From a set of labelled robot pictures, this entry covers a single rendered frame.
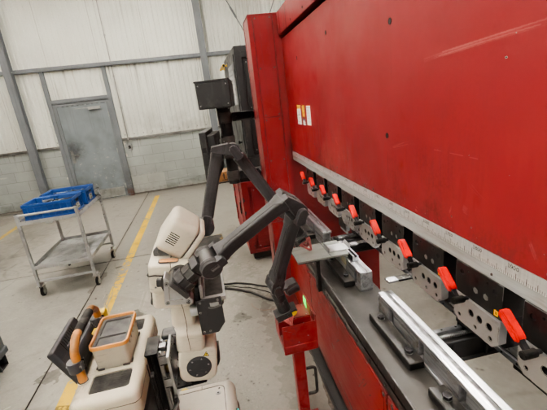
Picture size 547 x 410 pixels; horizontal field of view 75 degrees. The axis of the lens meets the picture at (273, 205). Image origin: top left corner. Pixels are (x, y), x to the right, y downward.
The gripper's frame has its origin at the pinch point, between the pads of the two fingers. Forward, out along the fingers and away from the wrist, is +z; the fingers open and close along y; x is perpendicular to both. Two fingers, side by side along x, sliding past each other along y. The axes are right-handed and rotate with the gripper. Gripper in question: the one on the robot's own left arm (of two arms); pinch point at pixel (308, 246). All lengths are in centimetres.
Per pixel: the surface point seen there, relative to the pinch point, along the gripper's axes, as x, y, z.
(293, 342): 31.2, -30.4, 18.1
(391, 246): -23, -58, -12
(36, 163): 359, 661, -190
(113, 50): 84, 686, -276
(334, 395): 40, -1, 90
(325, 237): -11.6, 31.1, 17.8
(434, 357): -11, -80, 15
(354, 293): -4.3, -25.6, 19.8
